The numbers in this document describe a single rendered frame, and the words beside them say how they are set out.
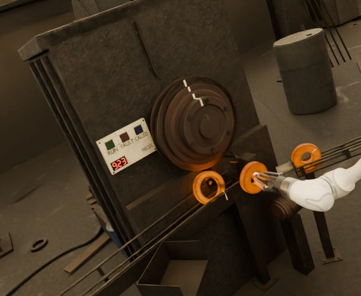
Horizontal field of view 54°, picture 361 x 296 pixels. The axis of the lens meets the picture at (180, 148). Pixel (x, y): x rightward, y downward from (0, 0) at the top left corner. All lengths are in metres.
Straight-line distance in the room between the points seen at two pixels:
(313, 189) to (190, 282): 0.65
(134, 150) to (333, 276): 1.35
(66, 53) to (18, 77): 5.96
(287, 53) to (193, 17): 2.53
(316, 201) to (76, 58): 1.16
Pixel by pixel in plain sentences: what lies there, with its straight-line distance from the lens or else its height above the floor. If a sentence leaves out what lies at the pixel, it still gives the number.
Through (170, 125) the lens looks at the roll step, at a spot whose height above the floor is 1.19.
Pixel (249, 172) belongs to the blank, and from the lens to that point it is 1.68.
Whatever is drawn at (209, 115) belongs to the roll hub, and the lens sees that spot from 1.67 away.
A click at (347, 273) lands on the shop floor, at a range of 2.35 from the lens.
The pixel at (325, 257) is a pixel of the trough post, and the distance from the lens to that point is 2.44.
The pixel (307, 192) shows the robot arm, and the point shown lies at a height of 0.86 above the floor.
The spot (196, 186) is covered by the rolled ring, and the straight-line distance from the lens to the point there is 1.87.
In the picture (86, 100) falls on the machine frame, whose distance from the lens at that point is 1.68.
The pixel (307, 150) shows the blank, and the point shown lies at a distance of 2.02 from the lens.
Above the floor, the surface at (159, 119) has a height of 1.24.
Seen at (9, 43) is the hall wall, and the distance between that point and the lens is 7.63.
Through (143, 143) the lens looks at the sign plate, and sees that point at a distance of 1.77.
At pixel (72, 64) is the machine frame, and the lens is 1.67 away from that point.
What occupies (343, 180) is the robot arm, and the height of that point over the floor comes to 0.84.
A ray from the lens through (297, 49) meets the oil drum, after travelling 4.31.
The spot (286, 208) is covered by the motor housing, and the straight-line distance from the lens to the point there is 2.04.
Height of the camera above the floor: 1.66
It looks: 20 degrees down
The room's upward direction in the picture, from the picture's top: 21 degrees counter-clockwise
